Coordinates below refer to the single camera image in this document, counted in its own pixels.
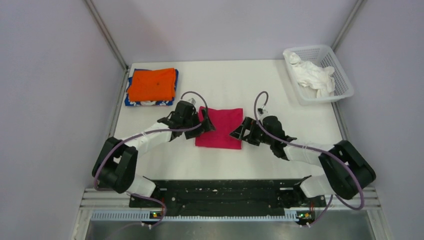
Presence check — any folded blue patterned t-shirt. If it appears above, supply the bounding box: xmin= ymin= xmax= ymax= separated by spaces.
xmin=124 ymin=69 xmax=179 ymax=107

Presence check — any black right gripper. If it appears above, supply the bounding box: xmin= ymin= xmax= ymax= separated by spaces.
xmin=229 ymin=116 xmax=274 ymax=146

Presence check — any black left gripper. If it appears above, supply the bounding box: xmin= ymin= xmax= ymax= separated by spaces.
xmin=182 ymin=107 xmax=215 ymax=139

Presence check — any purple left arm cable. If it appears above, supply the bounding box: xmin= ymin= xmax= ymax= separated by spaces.
xmin=93 ymin=91 xmax=209 ymax=230

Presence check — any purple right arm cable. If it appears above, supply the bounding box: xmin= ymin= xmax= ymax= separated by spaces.
xmin=253 ymin=91 xmax=366 ymax=228

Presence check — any aluminium frame rail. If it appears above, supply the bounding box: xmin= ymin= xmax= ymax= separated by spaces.
xmin=71 ymin=187 xmax=395 ymax=240

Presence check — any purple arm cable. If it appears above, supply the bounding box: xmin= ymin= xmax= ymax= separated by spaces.
xmin=93 ymin=91 xmax=209 ymax=230
xmin=253 ymin=91 xmax=366 ymax=228

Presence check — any pink t-shirt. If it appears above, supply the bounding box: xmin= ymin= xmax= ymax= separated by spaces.
xmin=195 ymin=108 xmax=244 ymax=150

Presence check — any white crumpled t-shirt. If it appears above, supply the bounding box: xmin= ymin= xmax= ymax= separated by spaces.
xmin=283 ymin=51 xmax=335 ymax=98

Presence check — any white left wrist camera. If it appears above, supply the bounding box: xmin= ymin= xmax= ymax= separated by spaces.
xmin=186 ymin=98 xmax=196 ymax=105

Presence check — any folded orange t-shirt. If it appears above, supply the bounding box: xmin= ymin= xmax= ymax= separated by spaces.
xmin=127 ymin=68 xmax=177 ymax=102

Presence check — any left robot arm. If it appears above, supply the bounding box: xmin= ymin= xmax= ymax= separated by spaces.
xmin=92 ymin=100 xmax=216 ymax=207

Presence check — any white plastic laundry basket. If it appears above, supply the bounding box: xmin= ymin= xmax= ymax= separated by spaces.
xmin=284 ymin=45 xmax=354 ymax=106

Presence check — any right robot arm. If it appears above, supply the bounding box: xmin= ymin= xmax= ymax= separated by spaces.
xmin=229 ymin=115 xmax=376 ymax=206

